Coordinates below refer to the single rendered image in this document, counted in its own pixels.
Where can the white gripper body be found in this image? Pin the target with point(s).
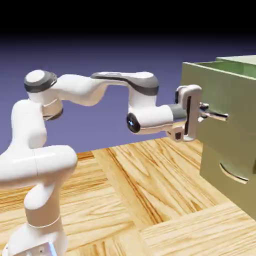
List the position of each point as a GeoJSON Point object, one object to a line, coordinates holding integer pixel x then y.
{"type": "Point", "coordinates": [193, 112]}

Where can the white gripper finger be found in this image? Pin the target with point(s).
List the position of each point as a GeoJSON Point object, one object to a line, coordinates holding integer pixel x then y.
{"type": "Point", "coordinates": [201, 119]}
{"type": "Point", "coordinates": [204, 106]}

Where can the green drawer front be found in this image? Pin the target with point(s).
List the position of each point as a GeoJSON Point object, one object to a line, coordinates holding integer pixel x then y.
{"type": "Point", "coordinates": [216, 190]}
{"type": "Point", "coordinates": [226, 92]}

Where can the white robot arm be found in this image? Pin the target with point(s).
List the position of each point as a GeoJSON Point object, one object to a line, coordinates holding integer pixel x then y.
{"type": "Point", "coordinates": [88, 90]}

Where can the green cabinet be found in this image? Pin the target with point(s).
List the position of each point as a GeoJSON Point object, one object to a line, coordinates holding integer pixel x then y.
{"type": "Point", "coordinates": [240, 59]}

